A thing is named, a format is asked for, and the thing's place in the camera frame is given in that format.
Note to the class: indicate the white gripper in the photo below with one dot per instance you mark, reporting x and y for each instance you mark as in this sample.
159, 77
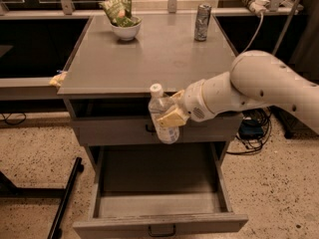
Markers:
195, 103

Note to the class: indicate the clear plastic water bottle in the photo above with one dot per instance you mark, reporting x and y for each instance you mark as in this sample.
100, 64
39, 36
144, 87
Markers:
159, 104

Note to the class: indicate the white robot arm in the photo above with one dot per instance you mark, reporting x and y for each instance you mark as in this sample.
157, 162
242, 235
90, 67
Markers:
256, 80

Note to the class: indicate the grey drawer cabinet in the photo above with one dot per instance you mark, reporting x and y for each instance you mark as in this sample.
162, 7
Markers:
111, 78

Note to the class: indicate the open lower drawer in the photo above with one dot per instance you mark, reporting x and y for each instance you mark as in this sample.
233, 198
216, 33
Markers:
159, 191

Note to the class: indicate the closed upper drawer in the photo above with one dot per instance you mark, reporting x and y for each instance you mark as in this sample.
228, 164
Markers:
140, 130

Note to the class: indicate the blue box on floor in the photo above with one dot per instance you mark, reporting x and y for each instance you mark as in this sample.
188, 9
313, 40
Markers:
250, 129

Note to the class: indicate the white ceramic bowl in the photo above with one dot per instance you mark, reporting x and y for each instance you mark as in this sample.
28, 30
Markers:
127, 33

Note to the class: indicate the silver drink can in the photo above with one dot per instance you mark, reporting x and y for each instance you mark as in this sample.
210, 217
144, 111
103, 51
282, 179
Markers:
202, 22

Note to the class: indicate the green snack bag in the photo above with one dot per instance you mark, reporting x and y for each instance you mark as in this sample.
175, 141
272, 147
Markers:
119, 12

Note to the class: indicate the yellow tape scrap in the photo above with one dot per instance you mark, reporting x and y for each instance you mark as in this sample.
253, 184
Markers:
58, 80

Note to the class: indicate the white power strip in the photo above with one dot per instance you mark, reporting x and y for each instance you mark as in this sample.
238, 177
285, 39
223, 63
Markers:
257, 7

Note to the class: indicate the dark grey side cabinet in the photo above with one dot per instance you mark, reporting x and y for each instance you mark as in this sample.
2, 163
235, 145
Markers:
300, 47

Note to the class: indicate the black floor stand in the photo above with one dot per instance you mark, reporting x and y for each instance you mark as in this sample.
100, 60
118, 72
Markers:
9, 190

